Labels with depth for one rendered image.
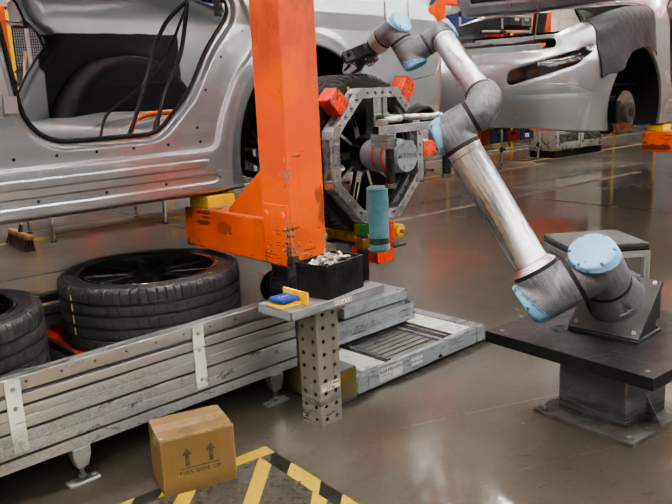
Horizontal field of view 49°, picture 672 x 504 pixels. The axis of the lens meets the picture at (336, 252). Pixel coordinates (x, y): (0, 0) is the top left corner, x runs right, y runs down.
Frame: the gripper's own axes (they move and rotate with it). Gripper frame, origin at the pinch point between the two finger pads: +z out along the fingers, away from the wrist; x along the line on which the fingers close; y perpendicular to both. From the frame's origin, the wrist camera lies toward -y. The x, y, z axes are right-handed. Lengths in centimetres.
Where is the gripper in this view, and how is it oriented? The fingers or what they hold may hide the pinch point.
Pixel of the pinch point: (343, 71)
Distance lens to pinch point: 314.5
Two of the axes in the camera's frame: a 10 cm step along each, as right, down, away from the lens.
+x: -4.2, -9.0, 0.9
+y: 7.1, -2.7, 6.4
